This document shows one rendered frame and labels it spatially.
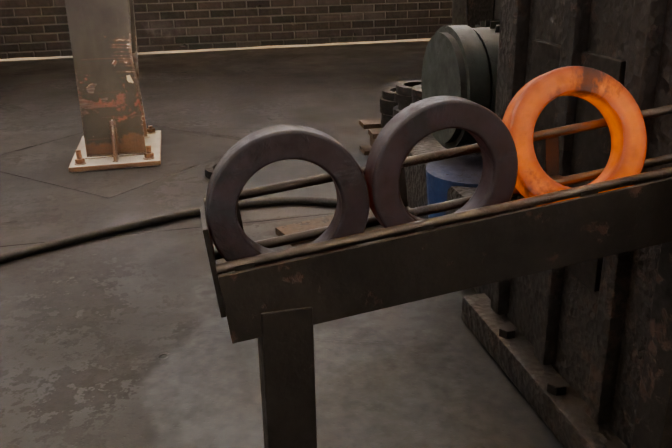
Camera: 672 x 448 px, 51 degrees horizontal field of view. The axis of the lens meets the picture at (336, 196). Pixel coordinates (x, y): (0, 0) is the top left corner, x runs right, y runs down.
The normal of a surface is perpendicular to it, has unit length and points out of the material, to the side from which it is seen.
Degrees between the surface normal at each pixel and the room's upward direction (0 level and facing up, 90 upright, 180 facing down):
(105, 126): 90
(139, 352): 0
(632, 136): 70
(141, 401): 0
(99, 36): 90
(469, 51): 45
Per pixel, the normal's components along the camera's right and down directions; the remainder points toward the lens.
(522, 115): 0.16, -0.02
